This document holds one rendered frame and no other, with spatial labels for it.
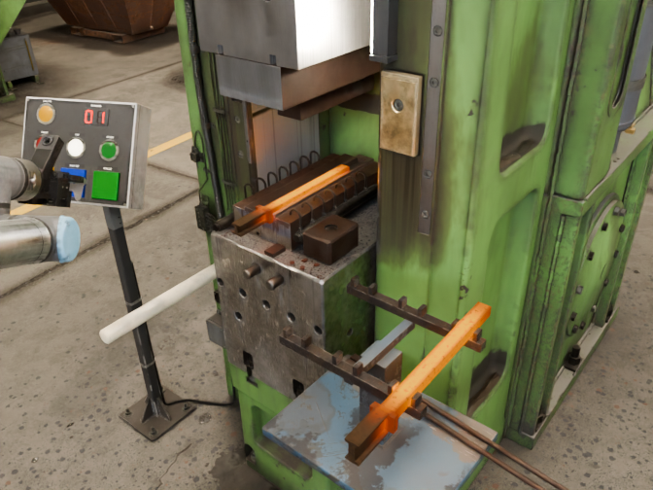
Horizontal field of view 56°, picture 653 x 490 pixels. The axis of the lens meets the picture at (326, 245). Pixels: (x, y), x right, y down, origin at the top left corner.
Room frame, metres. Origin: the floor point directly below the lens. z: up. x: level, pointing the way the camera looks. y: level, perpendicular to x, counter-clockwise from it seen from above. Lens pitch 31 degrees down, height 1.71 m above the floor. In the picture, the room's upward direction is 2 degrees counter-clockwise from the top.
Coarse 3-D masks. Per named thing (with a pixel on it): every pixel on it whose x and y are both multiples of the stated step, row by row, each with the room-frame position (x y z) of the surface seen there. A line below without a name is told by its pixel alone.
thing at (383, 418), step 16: (480, 304) 0.96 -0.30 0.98; (464, 320) 0.92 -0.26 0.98; (480, 320) 0.92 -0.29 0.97; (448, 336) 0.87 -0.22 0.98; (464, 336) 0.87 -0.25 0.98; (432, 352) 0.83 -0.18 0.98; (448, 352) 0.83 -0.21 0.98; (416, 368) 0.79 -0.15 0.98; (432, 368) 0.79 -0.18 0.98; (400, 384) 0.75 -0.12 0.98; (416, 384) 0.75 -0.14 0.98; (400, 400) 0.72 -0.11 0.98; (368, 416) 0.67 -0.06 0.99; (384, 416) 0.67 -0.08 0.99; (352, 432) 0.64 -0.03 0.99; (368, 432) 0.64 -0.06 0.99; (384, 432) 0.68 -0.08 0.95; (352, 448) 0.62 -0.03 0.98; (368, 448) 0.64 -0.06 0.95
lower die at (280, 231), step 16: (320, 160) 1.68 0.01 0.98; (336, 160) 1.66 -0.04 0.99; (368, 160) 1.63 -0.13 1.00; (288, 176) 1.58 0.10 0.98; (304, 176) 1.56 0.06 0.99; (352, 176) 1.54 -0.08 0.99; (368, 176) 1.54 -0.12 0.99; (256, 192) 1.48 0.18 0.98; (272, 192) 1.46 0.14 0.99; (288, 192) 1.44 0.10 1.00; (320, 192) 1.45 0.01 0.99; (336, 192) 1.44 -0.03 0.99; (352, 192) 1.48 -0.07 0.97; (240, 208) 1.40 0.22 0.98; (288, 208) 1.36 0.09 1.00; (304, 208) 1.36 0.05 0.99; (320, 208) 1.38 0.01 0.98; (272, 224) 1.33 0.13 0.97; (288, 224) 1.29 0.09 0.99; (304, 224) 1.33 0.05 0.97; (272, 240) 1.33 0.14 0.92; (288, 240) 1.29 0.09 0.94
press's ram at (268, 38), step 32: (224, 0) 1.38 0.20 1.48; (256, 0) 1.32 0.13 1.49; (288, 0) 1.27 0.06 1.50; (320, 0) 1.32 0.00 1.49; (352, 0) 1.40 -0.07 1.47; (224, 32) 1.39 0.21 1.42; (256, 32) 1.33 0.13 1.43; (288, 32) 1.27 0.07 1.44; (320, 32) 1.31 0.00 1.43; (352, 32) 1.40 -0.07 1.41; (288, 64) 1.27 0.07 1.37
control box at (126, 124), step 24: (24, 120) 1.64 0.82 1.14; (72, 120) 1.61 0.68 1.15; (120, 120) 1.57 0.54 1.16; (144, 120) 1.61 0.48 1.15; (24, 144) 1.61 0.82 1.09; (96, 144) 1.56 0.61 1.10; (120, 144) 1.54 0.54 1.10; (144, 144) 1.58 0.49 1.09; (96, 168) 1.52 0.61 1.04; (120, 168) 1.51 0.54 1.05; (144, 168) 1.56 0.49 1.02; (120, 192) 1.48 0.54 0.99; (144, 192) 1.54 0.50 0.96
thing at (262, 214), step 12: (336, 168) 1.56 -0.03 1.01; (348, 168) 1.57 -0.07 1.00; (312, 180) 1.49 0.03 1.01; (324, 180) 1.49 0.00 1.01; (300, 192) 1.42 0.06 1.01; (276, 204) 1.36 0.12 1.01; (252, 216) 1.29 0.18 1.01; (264, 216) 1.32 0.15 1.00; (240, 228) 1.26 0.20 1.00; (252, 228) 1.28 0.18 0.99
